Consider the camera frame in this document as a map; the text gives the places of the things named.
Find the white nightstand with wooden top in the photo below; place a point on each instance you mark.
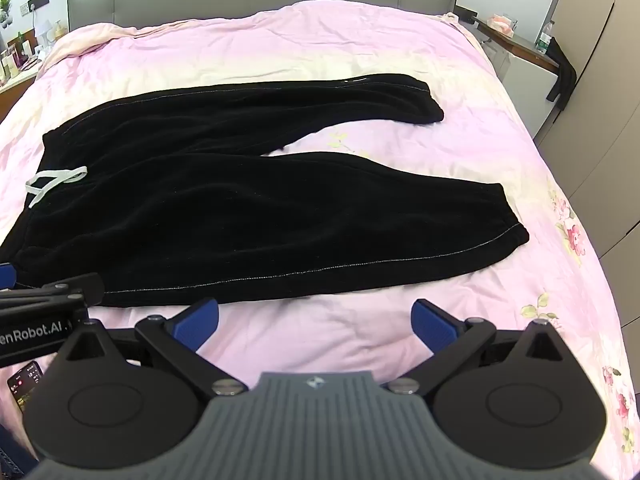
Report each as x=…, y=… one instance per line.
x=520, y=75

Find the wooden nightstand with cosmetics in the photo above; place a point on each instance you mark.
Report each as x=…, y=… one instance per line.
x=15, y=87

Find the small green plant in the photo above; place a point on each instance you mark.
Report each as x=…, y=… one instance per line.
x=5, y=5

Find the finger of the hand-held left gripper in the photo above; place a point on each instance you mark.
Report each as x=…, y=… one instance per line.
x=6, y=276
x=60, y=292

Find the black wall switch panel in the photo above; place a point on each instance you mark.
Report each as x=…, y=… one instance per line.
x=38, y=1

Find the beige wardrobe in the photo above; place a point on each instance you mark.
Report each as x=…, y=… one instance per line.
x=600, y=85

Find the black hanging garment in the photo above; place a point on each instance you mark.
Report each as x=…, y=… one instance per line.
x=564, y=77

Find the pink tissue pack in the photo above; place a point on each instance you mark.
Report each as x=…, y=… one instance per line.
x=502, y=24

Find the pink floral bed blanket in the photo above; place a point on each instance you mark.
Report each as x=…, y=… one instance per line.
x=320, y=45

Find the clear plastic bottle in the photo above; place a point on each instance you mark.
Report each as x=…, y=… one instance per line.
x=546, y=37

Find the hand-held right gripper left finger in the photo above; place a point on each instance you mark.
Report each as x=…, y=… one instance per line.
x=196, y=324

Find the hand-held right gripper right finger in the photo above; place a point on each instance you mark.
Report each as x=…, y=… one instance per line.
x=434, y=326

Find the black smartphone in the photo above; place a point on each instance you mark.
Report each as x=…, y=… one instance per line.
x=25, y=384

